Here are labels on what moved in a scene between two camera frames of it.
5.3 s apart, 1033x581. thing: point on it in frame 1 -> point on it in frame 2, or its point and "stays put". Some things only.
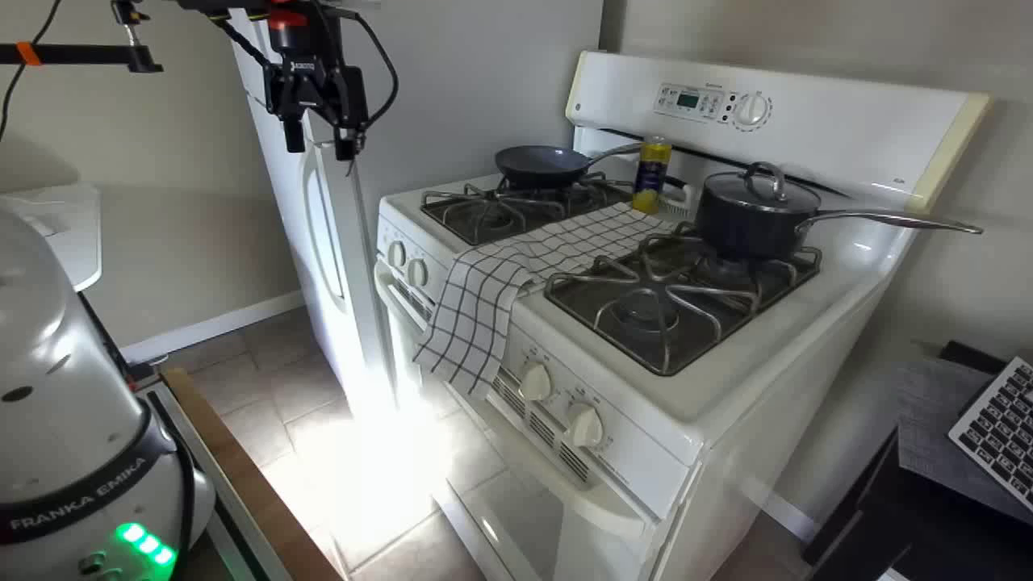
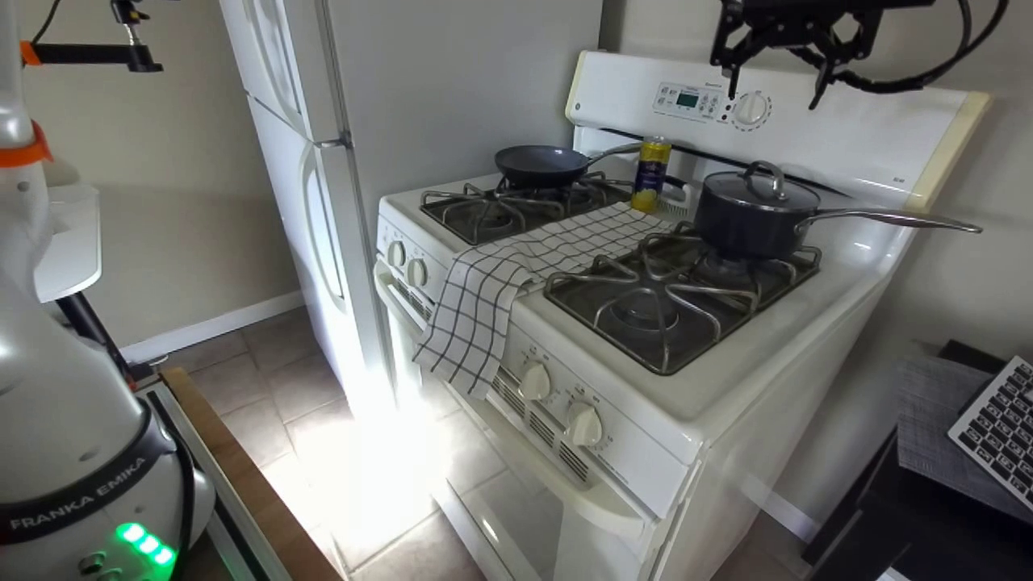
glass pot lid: [764, 192] stays put
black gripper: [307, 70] -> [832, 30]
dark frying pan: [549, 161] stays put
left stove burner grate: [473, 214] stays put
